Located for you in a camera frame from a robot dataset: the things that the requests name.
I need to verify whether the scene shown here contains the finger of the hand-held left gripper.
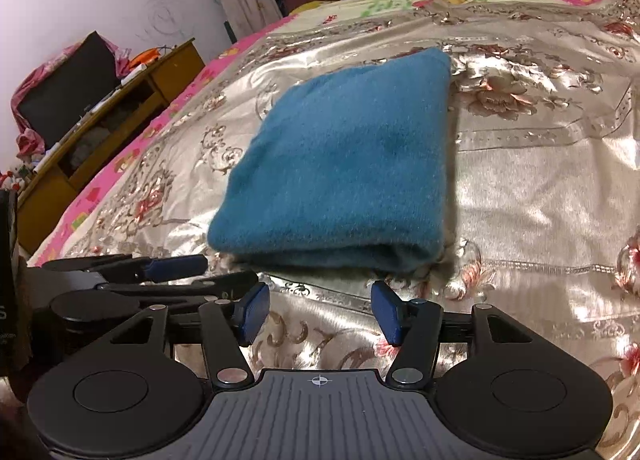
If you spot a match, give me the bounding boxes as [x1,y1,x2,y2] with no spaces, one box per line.
[97,270,259,313]
[42,254,208,283]

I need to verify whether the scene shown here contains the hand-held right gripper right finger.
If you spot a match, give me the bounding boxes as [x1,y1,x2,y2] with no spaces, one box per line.
[371,280,533,387]

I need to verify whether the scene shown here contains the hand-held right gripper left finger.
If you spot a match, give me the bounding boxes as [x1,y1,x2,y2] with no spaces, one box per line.
[107,282,271,387]

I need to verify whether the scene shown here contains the blue fuzzy cloth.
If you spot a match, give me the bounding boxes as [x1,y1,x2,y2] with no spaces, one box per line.
[207,47,458,277]

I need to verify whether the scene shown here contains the pink printed blanket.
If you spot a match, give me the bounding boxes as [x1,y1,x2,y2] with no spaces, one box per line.
[25,0,640,268]

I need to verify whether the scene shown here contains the yellow wooden desk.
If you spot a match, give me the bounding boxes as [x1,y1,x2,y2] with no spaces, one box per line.
[15,37,208,255]

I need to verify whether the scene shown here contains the floral satin bedspread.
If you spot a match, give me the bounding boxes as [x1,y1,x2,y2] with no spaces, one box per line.
[27,0,640,460]

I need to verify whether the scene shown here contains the black monitor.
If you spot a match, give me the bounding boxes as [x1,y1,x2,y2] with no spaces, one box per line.
[17,31,124,149]

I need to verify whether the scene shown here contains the orange object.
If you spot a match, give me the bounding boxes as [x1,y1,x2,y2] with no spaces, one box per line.
[126,46,167,66]

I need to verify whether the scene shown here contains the pink cloth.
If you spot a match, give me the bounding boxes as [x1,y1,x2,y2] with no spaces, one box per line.
[11,38,135,161]

